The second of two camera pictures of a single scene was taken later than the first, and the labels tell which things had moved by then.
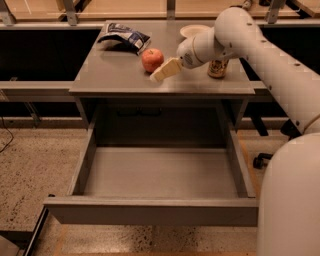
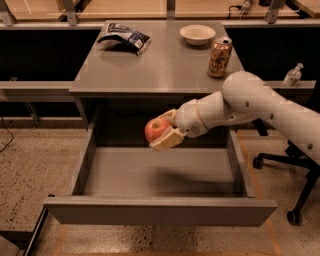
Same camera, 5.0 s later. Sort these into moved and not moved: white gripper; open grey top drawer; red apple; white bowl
Moved: red apple; white gripper
Not moved: white bowl; open grey top drawer
